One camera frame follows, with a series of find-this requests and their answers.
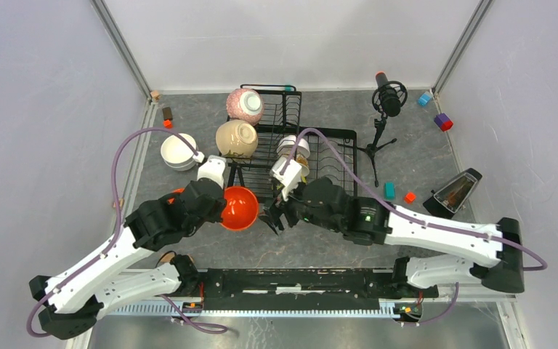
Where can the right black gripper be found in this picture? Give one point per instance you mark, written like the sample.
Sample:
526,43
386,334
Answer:
275,212

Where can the wooden letter cube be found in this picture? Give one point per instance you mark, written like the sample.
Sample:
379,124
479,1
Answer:
119,203

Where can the white bowl behind rack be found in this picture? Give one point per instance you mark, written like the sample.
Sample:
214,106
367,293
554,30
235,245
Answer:
286,144

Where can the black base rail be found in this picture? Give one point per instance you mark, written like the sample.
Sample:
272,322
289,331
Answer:
299,289

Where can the orange bowl rack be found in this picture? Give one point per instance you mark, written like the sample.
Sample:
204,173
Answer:
242,209

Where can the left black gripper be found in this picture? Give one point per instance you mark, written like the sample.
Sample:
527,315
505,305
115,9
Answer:
216,215

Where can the brown block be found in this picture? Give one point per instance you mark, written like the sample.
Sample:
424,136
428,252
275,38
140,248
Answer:
167,113

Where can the small orange cube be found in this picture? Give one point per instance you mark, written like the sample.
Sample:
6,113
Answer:
409,197

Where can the purple red block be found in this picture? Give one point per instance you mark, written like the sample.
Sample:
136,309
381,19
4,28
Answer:
443,122

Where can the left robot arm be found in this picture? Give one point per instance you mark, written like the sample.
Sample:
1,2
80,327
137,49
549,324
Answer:
73,301

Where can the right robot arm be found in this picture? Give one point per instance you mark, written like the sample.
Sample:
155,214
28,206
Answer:
466,252

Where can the white bowl grey rim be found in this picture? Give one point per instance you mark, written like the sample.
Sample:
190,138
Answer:
181,166

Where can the wooden cube corner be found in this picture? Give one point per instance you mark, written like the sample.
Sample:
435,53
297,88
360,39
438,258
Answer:
155,95

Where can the teal block on table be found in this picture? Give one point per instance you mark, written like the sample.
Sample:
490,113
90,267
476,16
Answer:
389,191

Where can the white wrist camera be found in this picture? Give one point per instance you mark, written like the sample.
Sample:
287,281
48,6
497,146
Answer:
213,169
287,172

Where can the blue block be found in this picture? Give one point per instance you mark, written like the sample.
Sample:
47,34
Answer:
425,98

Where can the beige ceramic bowl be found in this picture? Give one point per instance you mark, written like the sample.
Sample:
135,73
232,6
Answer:
237,139

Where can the orange bowl tier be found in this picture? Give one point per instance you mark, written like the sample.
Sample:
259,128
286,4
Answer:
175,192

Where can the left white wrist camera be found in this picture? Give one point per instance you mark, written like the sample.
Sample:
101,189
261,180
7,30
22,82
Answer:
213,169

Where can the patterned cream bowl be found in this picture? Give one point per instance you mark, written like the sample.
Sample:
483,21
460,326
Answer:
302,160

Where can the pink floral bowl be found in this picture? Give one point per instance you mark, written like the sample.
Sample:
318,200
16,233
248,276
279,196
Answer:
246,105

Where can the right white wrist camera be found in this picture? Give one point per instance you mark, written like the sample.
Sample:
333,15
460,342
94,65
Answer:
287,172

